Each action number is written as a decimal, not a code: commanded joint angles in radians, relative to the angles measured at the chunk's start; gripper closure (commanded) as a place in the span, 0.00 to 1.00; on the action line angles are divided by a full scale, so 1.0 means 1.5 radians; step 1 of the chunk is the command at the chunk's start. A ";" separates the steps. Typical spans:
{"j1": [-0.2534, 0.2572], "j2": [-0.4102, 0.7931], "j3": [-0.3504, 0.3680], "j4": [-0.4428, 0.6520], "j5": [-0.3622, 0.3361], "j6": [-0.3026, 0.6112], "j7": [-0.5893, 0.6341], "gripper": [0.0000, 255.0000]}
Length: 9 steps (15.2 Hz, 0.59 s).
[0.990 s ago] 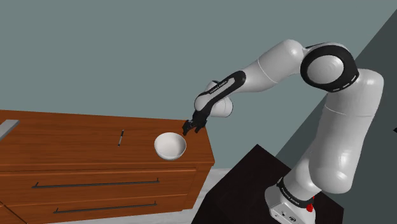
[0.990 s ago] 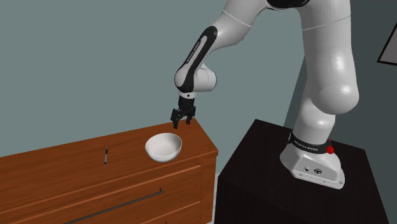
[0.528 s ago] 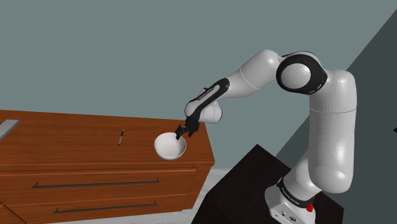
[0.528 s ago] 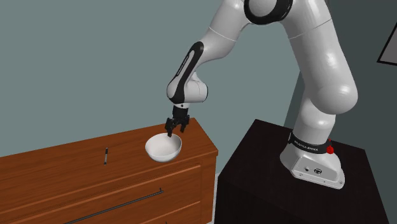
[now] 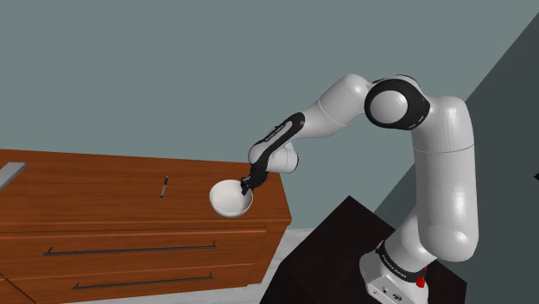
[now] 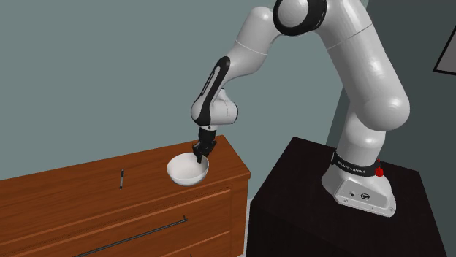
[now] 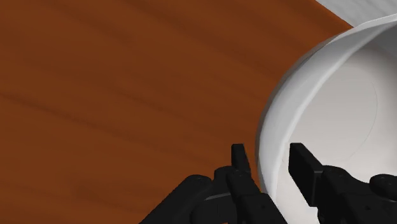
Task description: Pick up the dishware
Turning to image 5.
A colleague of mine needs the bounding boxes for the white bowl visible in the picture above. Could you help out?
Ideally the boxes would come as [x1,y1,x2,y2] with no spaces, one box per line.
[209,179,255,219]

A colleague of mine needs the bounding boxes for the brown wooden chest of drawers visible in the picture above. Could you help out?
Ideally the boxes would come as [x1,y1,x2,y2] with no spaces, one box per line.
[0,149,293,304]

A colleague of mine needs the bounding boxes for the black robot stand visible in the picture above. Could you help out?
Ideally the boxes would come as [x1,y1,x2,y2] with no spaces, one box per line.
[258,194,468,304]

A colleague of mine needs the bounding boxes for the grey flat slab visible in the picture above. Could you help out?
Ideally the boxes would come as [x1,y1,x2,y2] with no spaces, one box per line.
[0,161,28,192]

